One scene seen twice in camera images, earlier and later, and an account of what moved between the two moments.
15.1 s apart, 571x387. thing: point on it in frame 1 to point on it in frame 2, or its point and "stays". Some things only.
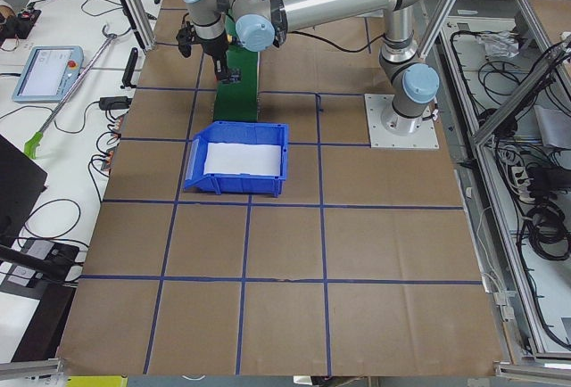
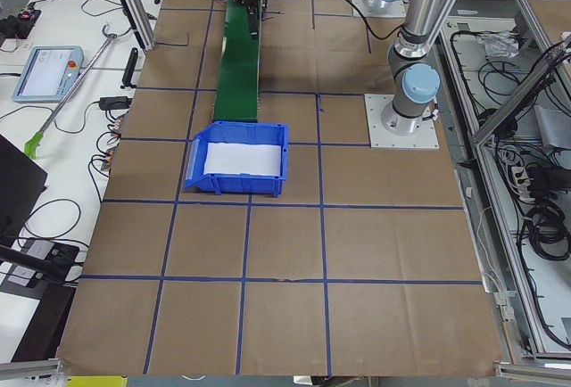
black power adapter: [115, 102] stays
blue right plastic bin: [273, 134] stays
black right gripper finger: [220, 64] to [253, 19]
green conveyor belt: [236, 101] stays
